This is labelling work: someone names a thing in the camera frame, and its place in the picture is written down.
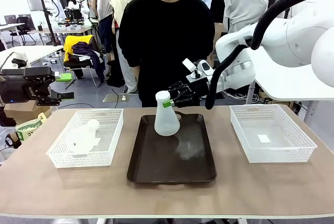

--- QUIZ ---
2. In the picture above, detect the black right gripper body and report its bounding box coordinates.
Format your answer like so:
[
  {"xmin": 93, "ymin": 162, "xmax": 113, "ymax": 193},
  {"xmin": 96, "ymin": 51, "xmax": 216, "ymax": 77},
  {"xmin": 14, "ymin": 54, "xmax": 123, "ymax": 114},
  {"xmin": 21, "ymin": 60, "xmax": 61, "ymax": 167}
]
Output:
[{"xmin": 186, "ymin": 77, "xmax": 212, "ymax": 102}]

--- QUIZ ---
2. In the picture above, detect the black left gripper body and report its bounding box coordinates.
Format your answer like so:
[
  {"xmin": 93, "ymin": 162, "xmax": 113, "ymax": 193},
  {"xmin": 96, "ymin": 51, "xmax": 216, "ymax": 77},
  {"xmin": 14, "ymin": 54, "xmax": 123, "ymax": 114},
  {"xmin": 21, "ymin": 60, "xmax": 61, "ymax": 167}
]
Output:
[{"xmin": 0, "ymin": 75, "xmax": 32, "ymax": 104}]

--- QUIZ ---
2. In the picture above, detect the white translucent conical flask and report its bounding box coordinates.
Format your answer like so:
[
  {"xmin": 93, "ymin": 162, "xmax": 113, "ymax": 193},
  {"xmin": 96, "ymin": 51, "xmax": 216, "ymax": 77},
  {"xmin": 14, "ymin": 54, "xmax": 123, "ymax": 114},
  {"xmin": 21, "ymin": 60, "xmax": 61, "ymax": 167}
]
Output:
[
  {"xmin": 68, "ymin": 119, "xmax": 101, "ymax": 154},
  {"xmin": 153, "ymin": 90, "xmax": 181, "ymax": 137}
]

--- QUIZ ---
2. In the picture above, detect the person's right hand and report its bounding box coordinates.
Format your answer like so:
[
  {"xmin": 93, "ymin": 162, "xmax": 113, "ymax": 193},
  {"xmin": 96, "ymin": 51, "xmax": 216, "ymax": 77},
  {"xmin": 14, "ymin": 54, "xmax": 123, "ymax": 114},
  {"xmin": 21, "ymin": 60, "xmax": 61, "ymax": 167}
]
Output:
[{"xmin": 132, "ymin": 66, "xmax": 141, "ymax": 93}]

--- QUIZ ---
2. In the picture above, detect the black metal chair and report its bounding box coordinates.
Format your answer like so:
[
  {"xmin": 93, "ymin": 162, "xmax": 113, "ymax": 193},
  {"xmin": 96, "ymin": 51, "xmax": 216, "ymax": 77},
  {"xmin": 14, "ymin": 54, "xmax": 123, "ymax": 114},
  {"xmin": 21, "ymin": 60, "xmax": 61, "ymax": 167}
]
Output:
[{"xmin": 63, "ymin": 58, "xmax": 105, "ymax": 89}]

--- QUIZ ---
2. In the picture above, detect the brown cardboard box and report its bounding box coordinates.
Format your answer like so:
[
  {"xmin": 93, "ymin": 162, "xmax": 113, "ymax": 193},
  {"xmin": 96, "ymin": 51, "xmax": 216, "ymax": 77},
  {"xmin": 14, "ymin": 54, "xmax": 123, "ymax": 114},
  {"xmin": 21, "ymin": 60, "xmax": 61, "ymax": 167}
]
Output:
[{"xmin": 4, "ymin": 100, "xmax": 52, "ymax": 125}]

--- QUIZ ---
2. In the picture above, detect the yellow garment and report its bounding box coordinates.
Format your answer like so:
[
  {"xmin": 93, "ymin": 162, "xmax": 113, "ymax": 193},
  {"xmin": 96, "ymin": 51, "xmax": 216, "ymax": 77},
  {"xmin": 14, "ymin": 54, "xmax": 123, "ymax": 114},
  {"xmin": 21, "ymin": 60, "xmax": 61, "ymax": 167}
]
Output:
[{"xmin": 63, "ymin": 34, "xmax": 94, "ymax": 63}]

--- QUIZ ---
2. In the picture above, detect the dark purple garment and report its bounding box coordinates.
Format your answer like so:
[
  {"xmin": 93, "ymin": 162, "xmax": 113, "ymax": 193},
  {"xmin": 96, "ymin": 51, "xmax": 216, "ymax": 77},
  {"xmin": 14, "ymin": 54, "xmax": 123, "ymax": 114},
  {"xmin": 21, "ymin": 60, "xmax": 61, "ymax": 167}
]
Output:
[{"xmin": 71, "ymin": 41, "xmax": 105, "ymax": 84}]

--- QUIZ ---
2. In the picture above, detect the green and white bag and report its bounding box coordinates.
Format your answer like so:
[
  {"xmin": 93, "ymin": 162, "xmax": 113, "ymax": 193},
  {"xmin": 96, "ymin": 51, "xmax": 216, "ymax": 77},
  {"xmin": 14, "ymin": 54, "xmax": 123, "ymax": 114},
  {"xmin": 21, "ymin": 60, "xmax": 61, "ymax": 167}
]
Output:
[{"xmin": 15, "ymin": 113, "xmax": 48, "ymax": 143}]

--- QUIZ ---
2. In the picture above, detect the long beige work table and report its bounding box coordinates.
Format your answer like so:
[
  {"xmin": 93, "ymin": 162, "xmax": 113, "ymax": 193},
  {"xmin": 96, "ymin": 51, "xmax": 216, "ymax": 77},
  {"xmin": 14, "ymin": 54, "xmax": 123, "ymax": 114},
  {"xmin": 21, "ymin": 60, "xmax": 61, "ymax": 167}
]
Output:
[{"xmin": 27, "ymin": 24, "xmax": 93, "ymax": 36}]

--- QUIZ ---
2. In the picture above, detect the person in black sweater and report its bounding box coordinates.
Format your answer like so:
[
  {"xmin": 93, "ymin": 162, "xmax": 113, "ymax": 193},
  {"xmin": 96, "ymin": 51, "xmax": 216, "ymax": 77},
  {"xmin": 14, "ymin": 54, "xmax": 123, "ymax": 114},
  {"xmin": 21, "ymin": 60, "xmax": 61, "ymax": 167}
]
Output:
[{"xmin": 117, "ymin": 0, "xmax": 216, "ymax": 109}]

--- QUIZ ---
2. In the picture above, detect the black tripod stand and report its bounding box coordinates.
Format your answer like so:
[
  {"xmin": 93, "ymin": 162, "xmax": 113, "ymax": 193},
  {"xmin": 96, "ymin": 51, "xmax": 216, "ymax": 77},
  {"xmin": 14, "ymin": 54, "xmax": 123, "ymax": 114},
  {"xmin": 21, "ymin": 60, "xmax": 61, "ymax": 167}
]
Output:
[{"xmin": 36, "ymin": 0, "xmax": 61, "ymax": 46}]

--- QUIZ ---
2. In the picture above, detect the metal floor plate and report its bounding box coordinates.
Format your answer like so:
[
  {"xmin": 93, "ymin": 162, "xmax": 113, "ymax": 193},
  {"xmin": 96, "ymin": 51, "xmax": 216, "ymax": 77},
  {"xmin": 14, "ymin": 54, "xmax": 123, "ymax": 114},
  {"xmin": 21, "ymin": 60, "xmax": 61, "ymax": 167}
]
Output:
[{"xmin": 102, "ymin": 93, "xmax": 139, "ymax": 103}]

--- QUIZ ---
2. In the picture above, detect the black office chair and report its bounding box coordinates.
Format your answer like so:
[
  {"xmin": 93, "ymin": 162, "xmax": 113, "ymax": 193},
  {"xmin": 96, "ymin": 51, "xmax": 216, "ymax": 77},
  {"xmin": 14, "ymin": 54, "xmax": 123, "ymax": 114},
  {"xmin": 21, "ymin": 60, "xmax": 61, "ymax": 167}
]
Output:
[{"xmin": 9, "ymin": 16, "xmax": 37, "ymax": 46}]

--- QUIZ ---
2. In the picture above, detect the white office desk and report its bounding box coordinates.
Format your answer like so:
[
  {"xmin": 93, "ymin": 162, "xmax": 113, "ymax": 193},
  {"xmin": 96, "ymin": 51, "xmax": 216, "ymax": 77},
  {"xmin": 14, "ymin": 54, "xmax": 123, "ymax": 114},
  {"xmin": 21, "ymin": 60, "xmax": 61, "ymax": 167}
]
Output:
[{"xmin": 0, "ymin": 22, "xmax": 26, "ymax": 33}]

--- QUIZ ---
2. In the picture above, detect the dark brown plastic tray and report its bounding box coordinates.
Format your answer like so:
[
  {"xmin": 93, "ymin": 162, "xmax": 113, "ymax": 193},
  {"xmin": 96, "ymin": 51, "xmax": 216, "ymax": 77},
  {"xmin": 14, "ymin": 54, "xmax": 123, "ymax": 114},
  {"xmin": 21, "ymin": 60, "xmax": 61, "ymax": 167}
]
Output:
[{"xmin": 126, "ymin": 113, "xmax": 218, "ymax": 188}]

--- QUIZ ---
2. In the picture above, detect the white perforated plastic basket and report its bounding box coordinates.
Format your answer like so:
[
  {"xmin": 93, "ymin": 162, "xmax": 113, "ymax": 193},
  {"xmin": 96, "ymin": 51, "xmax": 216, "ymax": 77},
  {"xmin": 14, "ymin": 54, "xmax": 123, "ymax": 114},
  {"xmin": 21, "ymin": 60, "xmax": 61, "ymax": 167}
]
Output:
[
  {"xmin": 229, "ymin": 104, "xmax": 318, "ymax": 163},
  {"xmin": 46, "ymin": 108, "xmax": 124, "ymax": 169}
]

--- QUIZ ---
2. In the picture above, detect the mannequin with white tank top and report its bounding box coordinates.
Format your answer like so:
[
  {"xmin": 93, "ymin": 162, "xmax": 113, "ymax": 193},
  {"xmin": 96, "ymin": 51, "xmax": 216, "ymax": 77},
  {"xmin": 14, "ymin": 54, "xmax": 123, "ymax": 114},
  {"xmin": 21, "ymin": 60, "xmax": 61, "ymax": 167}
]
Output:
[{"xmin": 91, "ymin": 0, "xmax": 115, "ymax": 78}]

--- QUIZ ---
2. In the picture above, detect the person in black jacket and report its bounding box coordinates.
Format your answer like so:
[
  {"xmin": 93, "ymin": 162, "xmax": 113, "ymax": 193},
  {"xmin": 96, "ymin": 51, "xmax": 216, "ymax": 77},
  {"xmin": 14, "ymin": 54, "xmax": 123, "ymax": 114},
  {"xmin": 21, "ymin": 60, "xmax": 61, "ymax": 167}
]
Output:
[{"xmin": 200, "ymin": 0, "xmax": 225, "ymax": 23}]

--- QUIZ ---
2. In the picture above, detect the mannequin with white shirt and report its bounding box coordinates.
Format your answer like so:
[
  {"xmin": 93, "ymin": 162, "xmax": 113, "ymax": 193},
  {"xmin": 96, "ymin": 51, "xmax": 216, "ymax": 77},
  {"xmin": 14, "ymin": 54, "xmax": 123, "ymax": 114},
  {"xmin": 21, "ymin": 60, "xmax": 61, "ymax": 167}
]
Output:
[{"xmin": 223, "ymin": 0, "xmax": 269, "ymax": 36}]

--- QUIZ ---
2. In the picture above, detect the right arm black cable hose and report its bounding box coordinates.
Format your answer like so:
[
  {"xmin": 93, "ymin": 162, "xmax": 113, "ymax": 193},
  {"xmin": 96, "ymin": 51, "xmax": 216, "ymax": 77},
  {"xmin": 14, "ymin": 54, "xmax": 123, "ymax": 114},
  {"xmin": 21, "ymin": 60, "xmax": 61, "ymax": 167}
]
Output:
[{"xmin": 205, "ymin": 0, "xmax": 334, "ymax": 110}]

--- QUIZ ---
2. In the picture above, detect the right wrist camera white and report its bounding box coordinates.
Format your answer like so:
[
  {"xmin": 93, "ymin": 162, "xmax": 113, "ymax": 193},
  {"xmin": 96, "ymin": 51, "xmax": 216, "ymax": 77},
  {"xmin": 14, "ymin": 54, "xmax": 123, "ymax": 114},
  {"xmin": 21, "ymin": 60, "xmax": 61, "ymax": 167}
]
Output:
[{"xmin": 182, "ymin": 58, "xmax": 209, "ymax": 81}]

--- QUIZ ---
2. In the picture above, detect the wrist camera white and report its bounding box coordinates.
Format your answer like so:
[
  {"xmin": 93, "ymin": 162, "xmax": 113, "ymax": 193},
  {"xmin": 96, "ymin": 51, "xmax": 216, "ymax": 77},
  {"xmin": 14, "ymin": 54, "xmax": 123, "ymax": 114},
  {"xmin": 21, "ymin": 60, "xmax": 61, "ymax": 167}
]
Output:
[
  {"xmin": 1, "ymin": 51, "xmax": 53, "ymax": 76},
  {"xmin": 182, "ymin": 58, "xmax": 209, "ymax": 81}
]

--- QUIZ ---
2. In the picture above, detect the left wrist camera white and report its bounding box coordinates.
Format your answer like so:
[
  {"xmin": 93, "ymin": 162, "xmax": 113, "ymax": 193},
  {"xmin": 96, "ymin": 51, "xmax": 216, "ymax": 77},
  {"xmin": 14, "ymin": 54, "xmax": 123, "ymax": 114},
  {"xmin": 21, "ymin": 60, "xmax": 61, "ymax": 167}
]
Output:
[{"xmin": 1, "ymin": 51, "xmax": 53, "ymax": 76}]

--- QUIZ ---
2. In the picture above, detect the white floor cable bundle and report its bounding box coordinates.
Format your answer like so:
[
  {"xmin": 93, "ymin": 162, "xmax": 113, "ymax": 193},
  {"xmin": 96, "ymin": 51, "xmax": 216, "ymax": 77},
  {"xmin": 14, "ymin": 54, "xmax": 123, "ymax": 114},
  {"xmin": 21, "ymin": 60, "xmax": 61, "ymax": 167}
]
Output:
[{"xmin": 221, "ymin": 88, "xmax": 261, "ymax": 104}]

